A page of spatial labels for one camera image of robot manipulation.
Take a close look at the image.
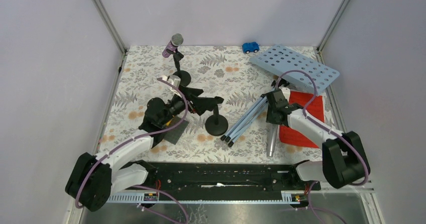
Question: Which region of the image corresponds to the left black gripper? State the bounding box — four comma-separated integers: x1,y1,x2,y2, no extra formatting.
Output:
159,84,215,126

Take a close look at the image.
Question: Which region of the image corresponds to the red sheet music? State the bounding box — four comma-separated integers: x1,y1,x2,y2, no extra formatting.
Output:
279,90,325,149

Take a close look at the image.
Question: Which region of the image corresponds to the light blue music stand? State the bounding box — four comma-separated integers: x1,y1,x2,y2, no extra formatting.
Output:
221,45,340,147

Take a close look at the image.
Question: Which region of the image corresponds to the silver microphone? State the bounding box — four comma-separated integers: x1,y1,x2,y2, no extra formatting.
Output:
266,125,279,157

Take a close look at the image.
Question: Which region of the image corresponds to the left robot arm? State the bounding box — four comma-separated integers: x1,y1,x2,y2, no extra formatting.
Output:
65,86,224,211

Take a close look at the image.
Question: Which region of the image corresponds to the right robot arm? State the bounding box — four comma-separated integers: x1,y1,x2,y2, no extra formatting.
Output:
265,89,371,190

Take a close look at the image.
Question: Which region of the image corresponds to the dark grey building baseplate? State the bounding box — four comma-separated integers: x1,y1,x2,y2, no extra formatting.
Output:
163,120,189,145

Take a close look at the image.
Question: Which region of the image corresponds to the purple glitter microphone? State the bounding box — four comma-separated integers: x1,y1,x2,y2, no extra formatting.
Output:
162,33,184,58

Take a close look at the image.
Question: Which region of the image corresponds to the blue toy car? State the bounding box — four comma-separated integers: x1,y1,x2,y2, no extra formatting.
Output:
242,42,260,54

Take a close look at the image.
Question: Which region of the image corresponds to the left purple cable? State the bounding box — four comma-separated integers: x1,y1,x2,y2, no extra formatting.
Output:
74,77,190,209

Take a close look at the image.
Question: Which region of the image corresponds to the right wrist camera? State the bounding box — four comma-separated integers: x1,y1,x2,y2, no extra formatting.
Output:
280,87,291,101

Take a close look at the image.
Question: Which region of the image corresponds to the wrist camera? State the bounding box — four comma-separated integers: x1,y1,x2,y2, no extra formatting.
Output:
161,75,181,94
280,87,291,101

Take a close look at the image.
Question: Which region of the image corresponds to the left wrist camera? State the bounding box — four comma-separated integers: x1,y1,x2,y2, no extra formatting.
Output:
161,75,181,94

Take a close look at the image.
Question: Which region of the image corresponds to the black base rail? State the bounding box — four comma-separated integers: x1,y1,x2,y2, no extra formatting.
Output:
138,160,330,198

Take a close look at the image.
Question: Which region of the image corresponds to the grey cable duct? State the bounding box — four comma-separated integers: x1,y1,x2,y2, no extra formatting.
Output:
106,189,306,204

